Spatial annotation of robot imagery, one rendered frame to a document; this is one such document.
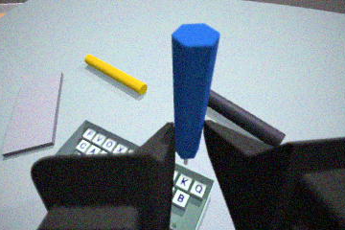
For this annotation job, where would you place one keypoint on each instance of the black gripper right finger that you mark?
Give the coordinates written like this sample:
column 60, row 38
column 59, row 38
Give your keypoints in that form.
column 257, row 179

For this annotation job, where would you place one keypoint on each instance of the keyboard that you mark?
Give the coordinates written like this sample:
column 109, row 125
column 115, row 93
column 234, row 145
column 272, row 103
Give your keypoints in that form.
column 191, row 188

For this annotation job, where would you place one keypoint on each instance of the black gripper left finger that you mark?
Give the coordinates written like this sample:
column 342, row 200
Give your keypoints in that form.
column 143, row 178

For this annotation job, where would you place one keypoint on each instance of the dark grey cylinder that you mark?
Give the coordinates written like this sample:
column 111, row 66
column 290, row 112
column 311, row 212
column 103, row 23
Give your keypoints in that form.
column 244, row 119

